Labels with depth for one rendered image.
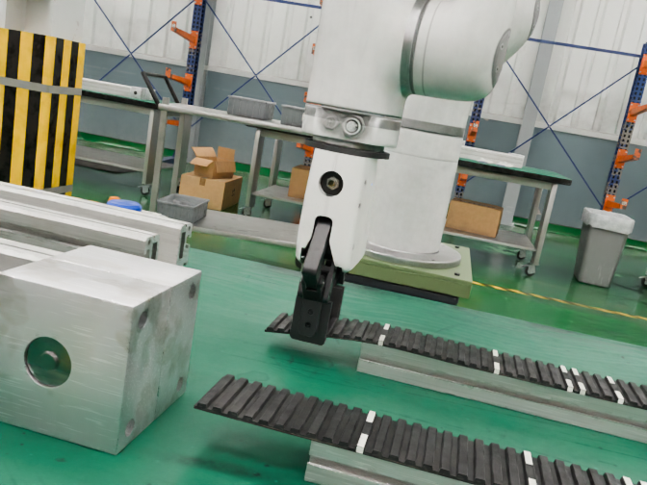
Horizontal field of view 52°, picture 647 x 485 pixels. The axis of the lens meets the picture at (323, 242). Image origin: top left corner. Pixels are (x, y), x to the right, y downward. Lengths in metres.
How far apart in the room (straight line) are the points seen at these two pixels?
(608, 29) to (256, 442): 7.95
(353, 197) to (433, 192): 0.43
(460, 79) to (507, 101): 7.57
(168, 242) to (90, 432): 0.28
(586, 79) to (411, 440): 7.86
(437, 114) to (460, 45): 0.42
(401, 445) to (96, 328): 0.19
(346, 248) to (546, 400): 0.22
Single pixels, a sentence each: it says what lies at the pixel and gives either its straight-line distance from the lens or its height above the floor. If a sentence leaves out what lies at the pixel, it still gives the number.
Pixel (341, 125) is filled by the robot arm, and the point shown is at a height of 0.99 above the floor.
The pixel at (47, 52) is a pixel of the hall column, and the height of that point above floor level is 1.02.
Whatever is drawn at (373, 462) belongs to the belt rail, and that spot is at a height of 0.80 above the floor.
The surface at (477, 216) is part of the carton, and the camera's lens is 5.32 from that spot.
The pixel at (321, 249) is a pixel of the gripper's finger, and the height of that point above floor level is 0.89.
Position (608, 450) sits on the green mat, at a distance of 0.59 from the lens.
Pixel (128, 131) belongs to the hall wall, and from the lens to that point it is 9.05.
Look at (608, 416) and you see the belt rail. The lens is 0.62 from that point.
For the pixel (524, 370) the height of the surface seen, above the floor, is 0.81.
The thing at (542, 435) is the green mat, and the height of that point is 0.78.
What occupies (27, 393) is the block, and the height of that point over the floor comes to 0.80.
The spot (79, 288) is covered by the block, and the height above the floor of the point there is 0.87.
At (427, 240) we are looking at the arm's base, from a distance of 0.97.
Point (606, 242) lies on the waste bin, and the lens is 5.46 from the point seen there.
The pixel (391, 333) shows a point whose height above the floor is 0.81.
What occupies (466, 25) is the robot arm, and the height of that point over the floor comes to 1.08.
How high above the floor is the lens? 1.00
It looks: 12 degrees down
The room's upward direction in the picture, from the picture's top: 10 degrees clockwise
